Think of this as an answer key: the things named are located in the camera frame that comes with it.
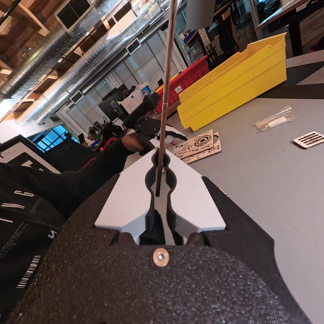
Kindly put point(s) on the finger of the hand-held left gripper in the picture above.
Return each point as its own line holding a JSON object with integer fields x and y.
{"x": 170, "y": 141}
{"x": 174, "y": 131}

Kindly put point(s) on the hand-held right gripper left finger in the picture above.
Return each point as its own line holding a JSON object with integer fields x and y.
{"x": 121, "y": 202}

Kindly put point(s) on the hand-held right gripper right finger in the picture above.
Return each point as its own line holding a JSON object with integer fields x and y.
{"x": 197, "y": 202}

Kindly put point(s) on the yellow plastic bin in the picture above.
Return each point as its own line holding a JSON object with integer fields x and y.
{"x": 172, "y": 80}
{"x": 227, "y": 96}

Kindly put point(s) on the person's left forearm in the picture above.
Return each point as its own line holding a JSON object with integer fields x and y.
{"x": 88, "y": 177}

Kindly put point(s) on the person's left hand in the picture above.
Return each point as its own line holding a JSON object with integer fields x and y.
{"x": 134, "y": 144}

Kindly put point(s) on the white cardboard box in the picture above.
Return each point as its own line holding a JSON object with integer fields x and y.
{"x": 131, "y": 101}

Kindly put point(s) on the white wipes canister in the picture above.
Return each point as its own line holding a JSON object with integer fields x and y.
{"x": 145, "y": 89}

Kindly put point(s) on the red plastic bin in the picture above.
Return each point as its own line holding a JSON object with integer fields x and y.
{"x": 187, "y": 78}

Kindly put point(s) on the white air vent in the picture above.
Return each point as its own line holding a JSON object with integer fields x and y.
{"x": 76, "y": 97}
{"x": 133, "y": 46}
{"x": 73, "y": 15}

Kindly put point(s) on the clear plastic parts bag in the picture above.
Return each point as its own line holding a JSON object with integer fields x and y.
{"x": 274, "y": 121}

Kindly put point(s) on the black printed sign board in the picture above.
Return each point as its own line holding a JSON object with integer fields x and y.
{"x": 15, "y": 151}

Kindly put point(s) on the small slotted wooden piece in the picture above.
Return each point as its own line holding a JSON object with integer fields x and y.
{"x": 308, "y": 139}

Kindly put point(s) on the wooden table with black legs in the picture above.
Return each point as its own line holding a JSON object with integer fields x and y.
{"x": 278, "y": 17}

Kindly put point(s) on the silver ventilation duct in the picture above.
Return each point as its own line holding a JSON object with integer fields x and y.
{"x": 45, "y": 60}
{"x": 76, "y": 83}

